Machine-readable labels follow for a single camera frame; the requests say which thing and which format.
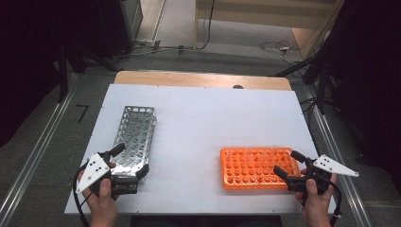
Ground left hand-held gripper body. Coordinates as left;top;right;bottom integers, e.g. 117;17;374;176
75;150;140;201

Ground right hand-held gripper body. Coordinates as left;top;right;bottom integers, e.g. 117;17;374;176
285;153;360;196

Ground silver metal test tube rack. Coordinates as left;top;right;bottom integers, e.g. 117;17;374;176
109;105;158;183

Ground orange plastic test tube rack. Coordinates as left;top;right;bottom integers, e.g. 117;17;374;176
219;147;303;191

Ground person's left hand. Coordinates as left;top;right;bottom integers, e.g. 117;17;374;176
78;162;120;219

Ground person's right hand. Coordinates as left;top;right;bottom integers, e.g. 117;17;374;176
295;168;339;221

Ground white table board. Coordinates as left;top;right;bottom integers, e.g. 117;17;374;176
63;83;339;216

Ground black metal stand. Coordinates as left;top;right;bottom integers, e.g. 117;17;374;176
272;0;348;115
57;41;121;104

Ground person's dark clothing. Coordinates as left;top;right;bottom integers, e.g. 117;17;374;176
130;215;282;227

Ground black curtain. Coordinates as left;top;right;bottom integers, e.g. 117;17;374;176
0;0;105;148
327;0;401;193

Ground wooden table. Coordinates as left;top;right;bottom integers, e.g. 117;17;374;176
113;70;293;92

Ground dark metal cabinet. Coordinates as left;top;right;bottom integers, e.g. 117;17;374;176
96;0;144;60

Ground light wooden shelf unit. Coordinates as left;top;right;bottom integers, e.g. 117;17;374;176
192;0;345;61

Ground metal floor rail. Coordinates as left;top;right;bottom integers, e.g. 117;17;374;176
0;73;79;227
302;84;375;227

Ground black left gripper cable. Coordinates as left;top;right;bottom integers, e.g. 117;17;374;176
72;160;96;227

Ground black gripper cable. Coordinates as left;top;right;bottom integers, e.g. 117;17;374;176
325;179;344;227
72;160;96;227

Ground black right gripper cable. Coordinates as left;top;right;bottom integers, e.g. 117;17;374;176
325;179;344;227

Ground black floor cables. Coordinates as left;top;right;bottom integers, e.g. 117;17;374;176
298;96;320;131

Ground white floor cable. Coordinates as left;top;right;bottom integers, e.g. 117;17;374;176
258;39;305;66

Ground grey floor cables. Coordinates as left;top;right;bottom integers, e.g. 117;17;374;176
117;44;197;61

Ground black hanging cable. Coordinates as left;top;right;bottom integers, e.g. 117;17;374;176
197;0;217;51

